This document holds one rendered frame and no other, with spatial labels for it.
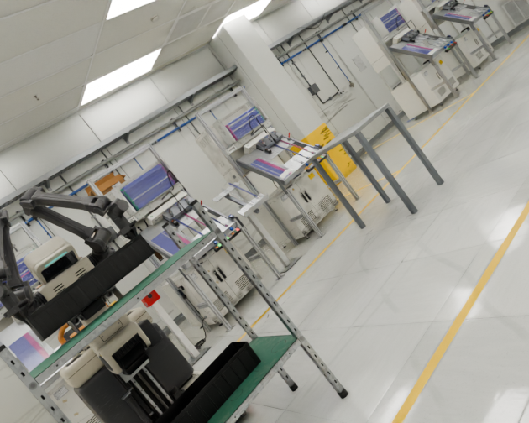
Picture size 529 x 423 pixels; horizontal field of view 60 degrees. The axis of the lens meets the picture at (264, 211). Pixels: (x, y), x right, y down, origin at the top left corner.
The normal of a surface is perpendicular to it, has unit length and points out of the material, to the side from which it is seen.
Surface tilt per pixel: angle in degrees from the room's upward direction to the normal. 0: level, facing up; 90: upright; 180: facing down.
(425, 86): 90
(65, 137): 90
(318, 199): 90
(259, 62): 90
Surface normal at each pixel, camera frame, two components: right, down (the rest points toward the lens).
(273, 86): 0.47, -0.25
